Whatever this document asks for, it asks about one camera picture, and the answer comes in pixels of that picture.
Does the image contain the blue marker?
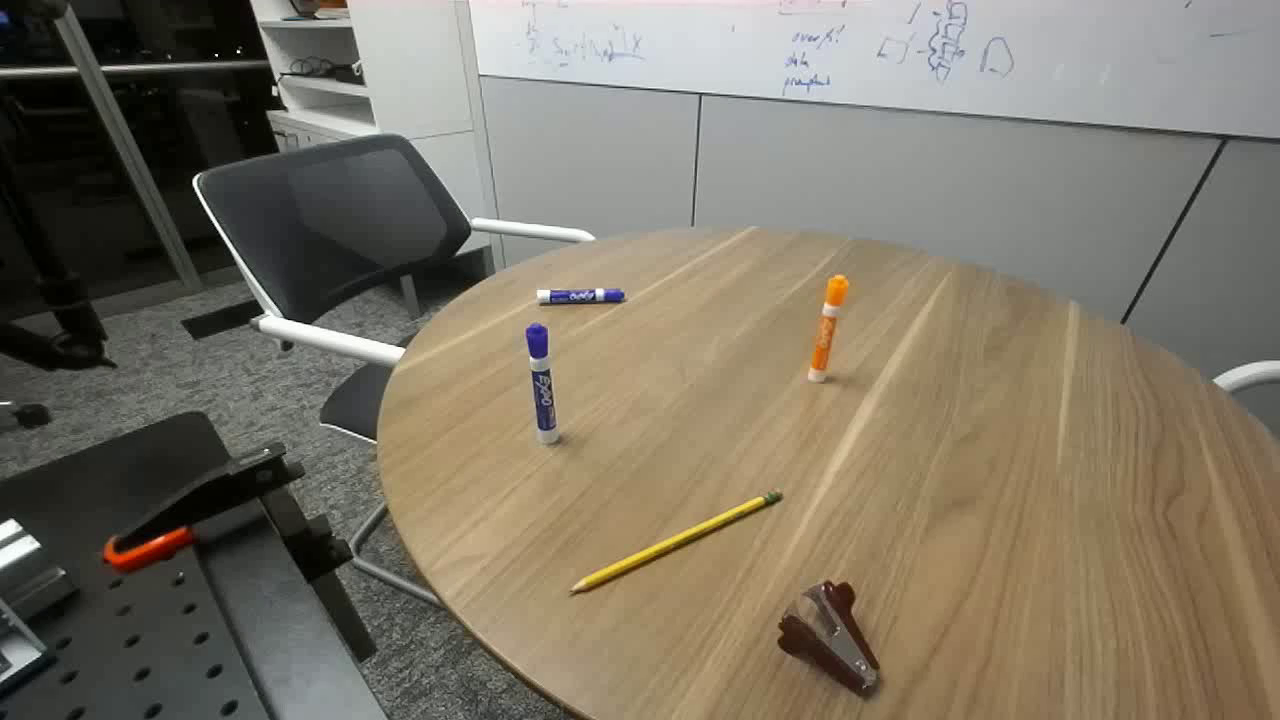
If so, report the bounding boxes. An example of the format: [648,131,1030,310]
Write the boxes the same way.
[525,323,560,444]
[534,286,627,304]

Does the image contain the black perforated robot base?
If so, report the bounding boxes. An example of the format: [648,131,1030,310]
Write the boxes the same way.
[0,411,384,720]

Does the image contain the lying blue marker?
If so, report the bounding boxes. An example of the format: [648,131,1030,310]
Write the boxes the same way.
[534,286,627,304]

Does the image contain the orange marker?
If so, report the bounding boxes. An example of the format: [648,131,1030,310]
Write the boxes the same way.
[805,271,852,386]

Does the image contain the yellow pencil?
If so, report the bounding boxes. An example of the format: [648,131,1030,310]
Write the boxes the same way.
[567,493,785,597]

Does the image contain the black mesh office chair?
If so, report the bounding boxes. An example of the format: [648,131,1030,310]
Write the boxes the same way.
[188,131,598,610]

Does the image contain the brown staple remover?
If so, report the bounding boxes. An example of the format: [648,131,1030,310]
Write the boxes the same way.
[774,579,881,695]

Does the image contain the white shelf unit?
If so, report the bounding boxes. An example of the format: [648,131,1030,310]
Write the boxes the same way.
[248,0,493,217]

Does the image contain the whiteboard with blue writing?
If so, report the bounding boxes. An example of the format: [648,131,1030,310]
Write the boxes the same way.
[469,0,1280,142]

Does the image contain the white chair armrest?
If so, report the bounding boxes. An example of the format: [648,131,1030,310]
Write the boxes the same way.
[1213,359,1280,394]

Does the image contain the orange-handled black clamp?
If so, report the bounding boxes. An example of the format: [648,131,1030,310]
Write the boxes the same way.
[98,444,302,574]

